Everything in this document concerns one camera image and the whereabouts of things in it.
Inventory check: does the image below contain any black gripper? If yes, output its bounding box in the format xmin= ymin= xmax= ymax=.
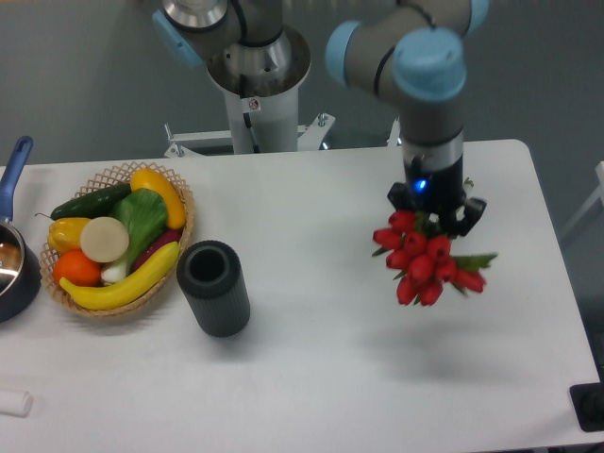
xmin=387 ymin=141 xmax=487 ymax=237

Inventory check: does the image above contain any red tulip bouquet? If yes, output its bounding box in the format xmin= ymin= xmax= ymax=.
xmin=370 ymin=176 xmax=499 ymax=308

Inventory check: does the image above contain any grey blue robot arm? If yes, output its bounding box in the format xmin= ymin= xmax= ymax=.
xmin=152 ymin=1 xmax=489 ymax=236

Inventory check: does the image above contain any dark grey ribbed vase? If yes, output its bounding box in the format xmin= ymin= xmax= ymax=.
xmin=176 ymin=240 xmax=251 ymax=338

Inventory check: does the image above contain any black device at edge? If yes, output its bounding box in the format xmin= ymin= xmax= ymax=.
xmin=569 ymin=382 xmax=603 ymax=432

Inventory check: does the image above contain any purple eggplant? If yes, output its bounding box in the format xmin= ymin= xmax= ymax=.
xmin=131 ymin=229 xmax=181 ymax=272

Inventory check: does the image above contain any green bok choy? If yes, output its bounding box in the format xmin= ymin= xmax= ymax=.
xmin=101 ymin=189 xmax=167 ymax=285

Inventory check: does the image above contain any yellow banana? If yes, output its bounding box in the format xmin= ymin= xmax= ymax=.
xmin=59 ymin=242 xmax=180 ymax=310

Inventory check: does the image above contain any woven wicker basket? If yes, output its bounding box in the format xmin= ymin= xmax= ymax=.
xmin=40 ymin=161 xmax=195 ymax=317

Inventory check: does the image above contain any green cucumber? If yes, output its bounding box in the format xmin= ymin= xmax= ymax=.
xmin=36 ymin=183 xmax=131 ymax=221

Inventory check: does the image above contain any beige round disc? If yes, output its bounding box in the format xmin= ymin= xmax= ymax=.
xmin=79 ymin=217 xmax=129 ymax=263

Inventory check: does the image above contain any orange fruit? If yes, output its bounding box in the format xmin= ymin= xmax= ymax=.
xmin=53 ymin=250 xmax=101 ymax=287

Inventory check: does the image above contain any yellow bell pepper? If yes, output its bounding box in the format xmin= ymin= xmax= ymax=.
xmin=47 ymin=217 xmax=91 ymax=254

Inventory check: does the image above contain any white cylinder object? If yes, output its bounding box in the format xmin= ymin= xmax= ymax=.
xmin=0 ymin=389 xmax=34 ymax=418

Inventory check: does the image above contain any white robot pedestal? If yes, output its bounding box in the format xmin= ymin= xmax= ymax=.
xmin=207 ymin=25 xmax=310 ymax=154

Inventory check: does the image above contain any white metal base frame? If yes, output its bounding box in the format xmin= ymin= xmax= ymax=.
xmin=162 ymin=107 xmax=406 ymax=159

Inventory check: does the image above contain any blue handled saucepan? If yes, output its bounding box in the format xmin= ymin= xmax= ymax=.
xmin=1 ymin=136 xmax=42 ymax=323

